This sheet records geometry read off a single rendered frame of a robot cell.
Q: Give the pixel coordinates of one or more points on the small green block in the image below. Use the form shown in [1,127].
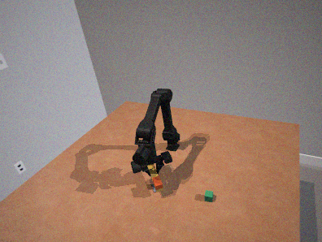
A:
[208,196]

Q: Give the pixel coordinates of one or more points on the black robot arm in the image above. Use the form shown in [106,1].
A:
[146,128]

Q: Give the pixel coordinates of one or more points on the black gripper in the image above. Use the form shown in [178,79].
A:
[153,158]

